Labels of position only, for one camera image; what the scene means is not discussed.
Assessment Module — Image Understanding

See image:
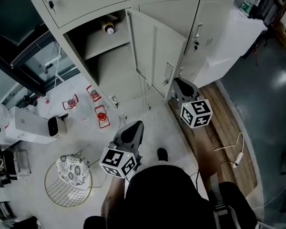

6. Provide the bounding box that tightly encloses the wooden plank platform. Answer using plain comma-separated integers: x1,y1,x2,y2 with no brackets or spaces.
168,81,258,198

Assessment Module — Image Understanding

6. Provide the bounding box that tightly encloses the white counter block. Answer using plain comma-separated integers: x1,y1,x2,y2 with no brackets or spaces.
194,7,269,88

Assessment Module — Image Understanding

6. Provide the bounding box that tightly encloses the person's right forearm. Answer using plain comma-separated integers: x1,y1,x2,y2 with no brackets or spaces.
193,126,224,186

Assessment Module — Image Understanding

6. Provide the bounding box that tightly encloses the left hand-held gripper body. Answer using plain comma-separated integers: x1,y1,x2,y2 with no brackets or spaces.
99,141,143,178

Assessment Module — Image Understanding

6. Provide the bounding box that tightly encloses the small white black device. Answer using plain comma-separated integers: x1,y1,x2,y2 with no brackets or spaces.
47,115,67,137

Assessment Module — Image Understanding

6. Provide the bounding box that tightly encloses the beige metal locker cabinet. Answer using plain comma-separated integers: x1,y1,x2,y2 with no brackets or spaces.
22,0,236,121

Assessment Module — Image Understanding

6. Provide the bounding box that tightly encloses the black white floral cushion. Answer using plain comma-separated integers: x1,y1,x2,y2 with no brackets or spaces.
56,154,91,190

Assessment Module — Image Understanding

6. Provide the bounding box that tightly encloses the black bag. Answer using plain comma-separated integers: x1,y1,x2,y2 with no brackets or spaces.
249,5,265,20

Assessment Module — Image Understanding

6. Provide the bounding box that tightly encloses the grey metal locker door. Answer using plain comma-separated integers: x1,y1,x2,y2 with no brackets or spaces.
125,8,188,102

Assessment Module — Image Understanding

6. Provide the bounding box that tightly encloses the white power strip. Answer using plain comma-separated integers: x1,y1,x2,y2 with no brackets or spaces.
233,152,244,169

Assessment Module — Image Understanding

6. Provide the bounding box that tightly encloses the person's black shirt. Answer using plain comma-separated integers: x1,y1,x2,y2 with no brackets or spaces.
83,165,257,229

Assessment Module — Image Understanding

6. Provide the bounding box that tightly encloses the person's left forearm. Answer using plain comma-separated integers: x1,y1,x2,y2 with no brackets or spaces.
102,174,127,217

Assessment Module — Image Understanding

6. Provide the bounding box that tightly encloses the white power cable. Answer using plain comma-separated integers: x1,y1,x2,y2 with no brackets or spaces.
214,132,245,154

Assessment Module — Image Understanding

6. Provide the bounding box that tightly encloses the black thermos flask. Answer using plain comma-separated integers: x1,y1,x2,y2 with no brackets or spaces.
23,95,39,107

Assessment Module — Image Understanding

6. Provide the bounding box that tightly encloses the white water dispenser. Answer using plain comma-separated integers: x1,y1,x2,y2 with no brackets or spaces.
4,106,58,145

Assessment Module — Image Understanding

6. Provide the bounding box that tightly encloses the gold wire chair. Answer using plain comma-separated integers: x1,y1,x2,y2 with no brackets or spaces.
44,149,108,208

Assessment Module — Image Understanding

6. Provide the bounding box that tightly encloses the person's black shoe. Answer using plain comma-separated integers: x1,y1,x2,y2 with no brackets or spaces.
156,147,169,162

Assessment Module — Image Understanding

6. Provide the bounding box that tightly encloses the green label water bottle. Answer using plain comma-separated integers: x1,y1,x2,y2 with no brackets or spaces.
238,0,256,18

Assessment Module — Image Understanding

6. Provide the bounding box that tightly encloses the grey shoulder strap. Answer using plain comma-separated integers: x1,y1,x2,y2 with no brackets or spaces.
208,172,241,229

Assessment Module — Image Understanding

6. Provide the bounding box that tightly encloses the bottle with white cap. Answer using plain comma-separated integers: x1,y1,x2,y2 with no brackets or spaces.
100,14,121,35

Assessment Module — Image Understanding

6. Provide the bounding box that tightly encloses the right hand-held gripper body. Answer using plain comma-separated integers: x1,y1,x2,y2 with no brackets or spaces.
170,96,213,129

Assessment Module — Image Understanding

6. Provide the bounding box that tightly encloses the black metal folding chair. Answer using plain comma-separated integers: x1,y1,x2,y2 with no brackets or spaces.
0,148,31,176

